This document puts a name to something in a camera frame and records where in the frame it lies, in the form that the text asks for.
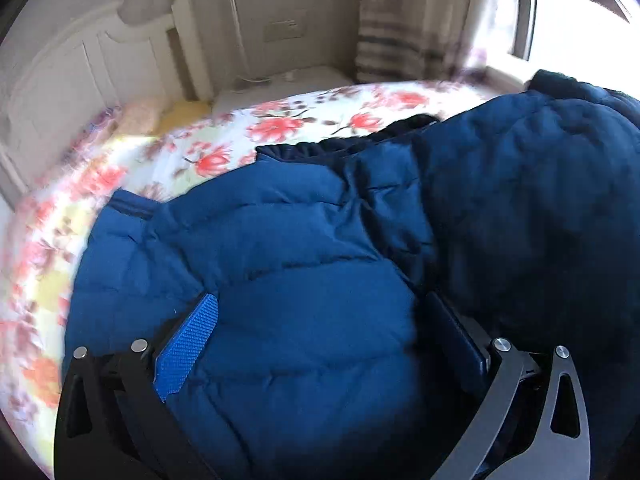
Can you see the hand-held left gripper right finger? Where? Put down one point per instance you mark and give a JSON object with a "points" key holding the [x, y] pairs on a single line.
{"points": [[457, 347]]}

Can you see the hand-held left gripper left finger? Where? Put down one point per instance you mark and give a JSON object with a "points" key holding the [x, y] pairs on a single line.
{"points": [[187, 345]]}

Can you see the blue puffer jacket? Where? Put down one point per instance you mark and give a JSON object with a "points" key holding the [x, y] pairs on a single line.
{"points": [[310, 260]]}

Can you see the yellow pillow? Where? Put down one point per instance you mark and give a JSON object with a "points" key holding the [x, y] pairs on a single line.
{"points": [[185, 115]]}

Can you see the tan pillow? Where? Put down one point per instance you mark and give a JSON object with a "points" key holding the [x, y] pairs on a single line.
{"points": [[142, 116]]}

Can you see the floral bed sheet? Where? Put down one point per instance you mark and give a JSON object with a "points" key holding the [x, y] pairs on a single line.
{"points": [[280, 125]]}

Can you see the white window ledge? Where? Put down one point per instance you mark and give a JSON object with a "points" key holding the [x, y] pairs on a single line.
{"points": [[507, 76]]}

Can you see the white nightstand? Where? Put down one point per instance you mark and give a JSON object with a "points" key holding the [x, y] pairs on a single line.
{"points": [[300, 82]]}

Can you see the white bed headboard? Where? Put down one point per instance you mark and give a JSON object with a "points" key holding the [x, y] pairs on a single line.
{"points": [[65, 75]]}

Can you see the striped curtain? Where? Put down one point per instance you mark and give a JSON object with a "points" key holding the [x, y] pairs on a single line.
{"points": [[390, 45]]}

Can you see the thin white lamp stand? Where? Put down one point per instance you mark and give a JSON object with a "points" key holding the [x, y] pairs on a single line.
{"points": [[237, 35]]}

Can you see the window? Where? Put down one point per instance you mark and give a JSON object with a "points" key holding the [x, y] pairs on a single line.
{"points": [[575, 25]]}

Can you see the wall socket panel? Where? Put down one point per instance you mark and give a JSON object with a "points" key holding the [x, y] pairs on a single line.
{"points": [[285, 31]]}

